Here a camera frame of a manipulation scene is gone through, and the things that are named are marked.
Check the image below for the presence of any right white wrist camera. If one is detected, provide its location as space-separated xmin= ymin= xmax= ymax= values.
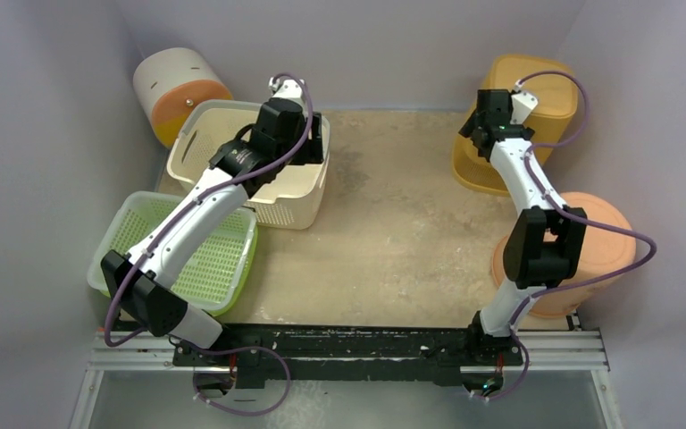
xmin=510 ymin=81 xmax=539 ymax=125

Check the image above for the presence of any aluminium frame rail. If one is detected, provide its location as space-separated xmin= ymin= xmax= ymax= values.
xmin=70 ymin=330 xmax=623 ymax=428

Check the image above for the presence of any yellow mesh waste basket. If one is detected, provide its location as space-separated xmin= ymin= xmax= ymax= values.
xmin=451 ymin=54 xmax=579 ymax=197

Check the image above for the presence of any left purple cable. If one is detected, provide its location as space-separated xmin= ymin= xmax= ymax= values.
xmin=103 ymin=71 xmax=315 ymax=416

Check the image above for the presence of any cylindrical mini drawer cabinet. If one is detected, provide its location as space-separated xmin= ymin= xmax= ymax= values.
xmin=132 ymin=47 xmax=233 ymax=149

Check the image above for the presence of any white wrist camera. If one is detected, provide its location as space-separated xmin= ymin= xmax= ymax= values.
xmin=510 ymin=81 xmax=539 ymax=125
xmin=268 ymin=77 xmax=306 ymax=105

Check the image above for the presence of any white perforated strainer basket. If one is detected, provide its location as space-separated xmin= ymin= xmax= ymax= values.
xmin=87 ymin=191 xmax=258 ymax=315

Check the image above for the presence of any peach plastic bucket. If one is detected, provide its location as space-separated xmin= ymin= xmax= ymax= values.
xmin=490 ymin=190 xmax=638 ymax=320

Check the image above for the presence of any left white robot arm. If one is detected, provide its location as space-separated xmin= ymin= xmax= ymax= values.
xmin=100 ymin=96 xmax=316 ymax=366

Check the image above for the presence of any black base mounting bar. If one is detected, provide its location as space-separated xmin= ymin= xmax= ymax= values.
xmin=173 ymin=324 xmax=524 ymax=391

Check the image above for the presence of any cream plastic storage basket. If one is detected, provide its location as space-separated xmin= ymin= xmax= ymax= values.
xmin=159 ymin=100 xmax=330 ymax=230

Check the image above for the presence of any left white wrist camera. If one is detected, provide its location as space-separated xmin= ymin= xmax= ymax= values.
xmin=268 ymin=77 xmax=306 ymax=105

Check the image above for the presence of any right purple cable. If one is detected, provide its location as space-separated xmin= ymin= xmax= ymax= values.
xmin=470 ymin=70 xmax=657 ymax=404

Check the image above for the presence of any purple cable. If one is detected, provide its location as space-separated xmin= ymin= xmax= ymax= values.
xmin=103 ymin=71 xmax=315 ymax=416
xmin=470 ymin=70 xmax=657 ymax=404

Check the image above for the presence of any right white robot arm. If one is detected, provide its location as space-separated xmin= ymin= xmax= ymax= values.
xmin=459 ymin=89 xmax=585 ymax=364

